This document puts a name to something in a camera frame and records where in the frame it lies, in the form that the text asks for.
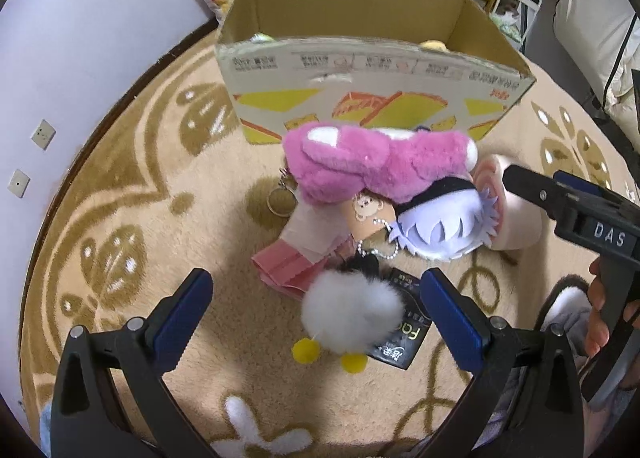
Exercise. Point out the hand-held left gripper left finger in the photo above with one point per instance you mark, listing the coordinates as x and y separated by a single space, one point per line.
182 320

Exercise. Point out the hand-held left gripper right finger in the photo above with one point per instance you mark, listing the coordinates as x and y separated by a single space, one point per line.
450 323

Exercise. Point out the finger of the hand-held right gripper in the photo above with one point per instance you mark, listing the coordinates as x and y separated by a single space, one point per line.
532 190
575 179

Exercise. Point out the pink swirl round cushion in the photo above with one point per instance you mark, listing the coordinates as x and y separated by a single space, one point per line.
520 223

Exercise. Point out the black printed package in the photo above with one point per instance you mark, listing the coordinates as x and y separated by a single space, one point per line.
400 350

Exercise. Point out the lavender haired plush doll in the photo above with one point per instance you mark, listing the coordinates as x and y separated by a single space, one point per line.
440 228

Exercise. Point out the white fluffy plush yellow feet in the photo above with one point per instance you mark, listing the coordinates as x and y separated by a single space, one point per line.
345 308

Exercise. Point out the pink plush toy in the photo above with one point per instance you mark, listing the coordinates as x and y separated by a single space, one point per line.
350 163

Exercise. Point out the printed cardboard box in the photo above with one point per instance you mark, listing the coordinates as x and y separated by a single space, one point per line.
350 8

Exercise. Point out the person's right hand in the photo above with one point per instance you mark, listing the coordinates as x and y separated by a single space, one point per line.
597 318

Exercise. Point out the beige monkey print tag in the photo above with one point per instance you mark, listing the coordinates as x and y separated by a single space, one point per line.
365 215

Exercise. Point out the white fabric cover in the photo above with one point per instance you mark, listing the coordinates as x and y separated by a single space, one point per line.
590 13

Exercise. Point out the metal keyring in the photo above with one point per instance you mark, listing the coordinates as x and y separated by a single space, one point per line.
288 180

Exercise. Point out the yellow bear plush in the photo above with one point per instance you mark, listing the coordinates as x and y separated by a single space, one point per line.
435 44

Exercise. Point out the pale green plush toy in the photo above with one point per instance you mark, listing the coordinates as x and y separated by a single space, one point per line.
262 37

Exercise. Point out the white wall outlet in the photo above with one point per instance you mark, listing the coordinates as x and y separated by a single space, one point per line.
42 134
19 183

